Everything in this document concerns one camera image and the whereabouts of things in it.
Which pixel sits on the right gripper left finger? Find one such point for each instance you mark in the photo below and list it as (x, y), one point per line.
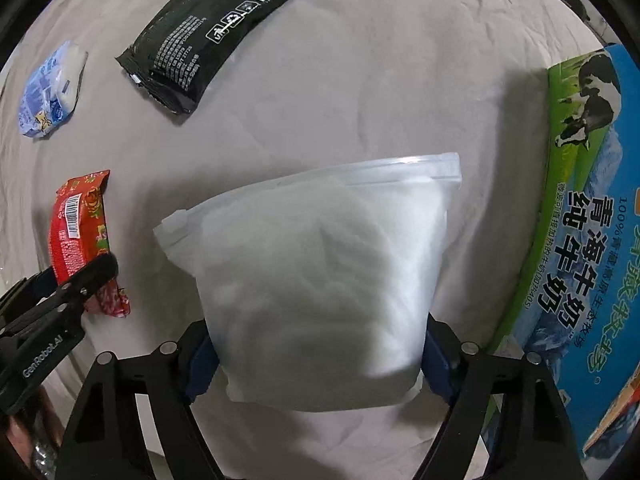
(126, 403)

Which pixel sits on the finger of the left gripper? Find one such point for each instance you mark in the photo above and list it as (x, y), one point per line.
(36, 302)

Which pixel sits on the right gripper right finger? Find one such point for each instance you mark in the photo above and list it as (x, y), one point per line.
(512, 404)

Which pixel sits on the blue tissue pack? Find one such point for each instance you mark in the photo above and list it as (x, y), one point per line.
(51, 91)

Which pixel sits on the white zip bag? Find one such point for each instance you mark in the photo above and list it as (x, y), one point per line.
(316, 287)

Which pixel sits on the black snack packet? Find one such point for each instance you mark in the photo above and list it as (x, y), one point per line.
(179, 52)

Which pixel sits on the red candy packet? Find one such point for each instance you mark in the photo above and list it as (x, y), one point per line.
(78, 231)

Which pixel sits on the cardboard milk box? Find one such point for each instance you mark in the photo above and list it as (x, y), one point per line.
(577, 300)

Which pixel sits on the grey bed sheet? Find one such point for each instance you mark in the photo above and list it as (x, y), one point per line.
(319, 83)

